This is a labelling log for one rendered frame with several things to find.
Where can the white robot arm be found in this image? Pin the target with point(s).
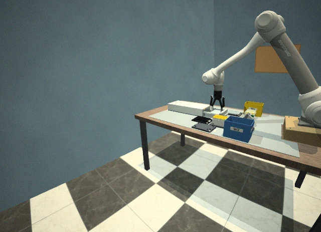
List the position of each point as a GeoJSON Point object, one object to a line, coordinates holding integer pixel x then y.
{"type": "Point", "coordinates": [270, 28]}

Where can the blue bin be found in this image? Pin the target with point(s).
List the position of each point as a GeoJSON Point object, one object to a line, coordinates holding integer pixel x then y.
{"type": "Point", "coordinates": [238, 128]}

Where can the pale grey bench mat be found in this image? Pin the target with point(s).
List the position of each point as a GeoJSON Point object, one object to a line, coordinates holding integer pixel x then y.
{"type": "Point", "coordinates": [266, 133]}

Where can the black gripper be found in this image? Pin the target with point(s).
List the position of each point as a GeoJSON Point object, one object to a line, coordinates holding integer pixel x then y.
{"type": "Point", "coordinates": [217, 96]}

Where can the yellow open-top bin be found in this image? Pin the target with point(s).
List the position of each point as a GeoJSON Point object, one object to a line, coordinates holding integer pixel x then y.
{"type": "Point", "coordinates": [257, 107]}

